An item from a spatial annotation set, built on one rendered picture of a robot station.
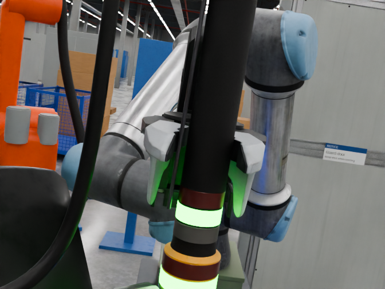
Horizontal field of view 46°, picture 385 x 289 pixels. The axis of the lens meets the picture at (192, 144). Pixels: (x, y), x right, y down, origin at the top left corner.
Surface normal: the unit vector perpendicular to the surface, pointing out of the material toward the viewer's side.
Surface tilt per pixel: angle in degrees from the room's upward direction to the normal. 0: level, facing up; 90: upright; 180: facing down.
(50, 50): 90
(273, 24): 65
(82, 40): 90
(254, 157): 42
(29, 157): 90
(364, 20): 91
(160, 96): 46
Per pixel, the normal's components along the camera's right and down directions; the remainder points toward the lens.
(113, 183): -0.38, -0.03
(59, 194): 0.68, -0.61
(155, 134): -0.47, -0.77
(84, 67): -0.06, 0.15
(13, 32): 0.44, 0.31
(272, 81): -0.18, 0.56
